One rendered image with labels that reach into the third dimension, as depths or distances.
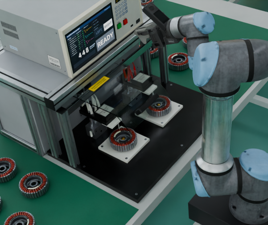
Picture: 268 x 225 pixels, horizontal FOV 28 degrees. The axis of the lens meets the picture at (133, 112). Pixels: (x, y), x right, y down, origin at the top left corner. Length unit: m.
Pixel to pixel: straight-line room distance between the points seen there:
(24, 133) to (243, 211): 0.96
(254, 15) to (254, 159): 1.38
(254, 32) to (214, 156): 1.31
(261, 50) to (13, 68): 1.04
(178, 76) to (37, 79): 0.78
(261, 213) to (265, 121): 1.64
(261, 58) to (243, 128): 1.93
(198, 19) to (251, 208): 0.64
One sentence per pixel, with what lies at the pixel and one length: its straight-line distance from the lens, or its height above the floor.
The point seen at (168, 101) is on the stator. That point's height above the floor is 0.82.
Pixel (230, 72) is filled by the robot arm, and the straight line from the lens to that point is 1.44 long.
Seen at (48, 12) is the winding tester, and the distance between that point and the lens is 2.02.
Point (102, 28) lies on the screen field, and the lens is 2.05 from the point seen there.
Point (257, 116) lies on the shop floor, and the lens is 3.45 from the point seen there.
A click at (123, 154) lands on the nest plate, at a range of 2.13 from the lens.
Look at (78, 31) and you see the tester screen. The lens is 1.95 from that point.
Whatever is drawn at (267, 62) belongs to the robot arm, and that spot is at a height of 1.43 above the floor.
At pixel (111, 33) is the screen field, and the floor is 1.17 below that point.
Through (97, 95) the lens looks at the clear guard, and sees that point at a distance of 1.97.
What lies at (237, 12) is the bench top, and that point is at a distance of 3.01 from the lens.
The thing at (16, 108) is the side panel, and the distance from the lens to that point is 2.18.
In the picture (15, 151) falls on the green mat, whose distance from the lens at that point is 2.31.
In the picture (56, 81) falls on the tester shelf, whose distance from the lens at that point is 2.00.
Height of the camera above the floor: 2.28
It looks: 41 degrees down
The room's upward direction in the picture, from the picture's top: 8 degrees counter-clockwise
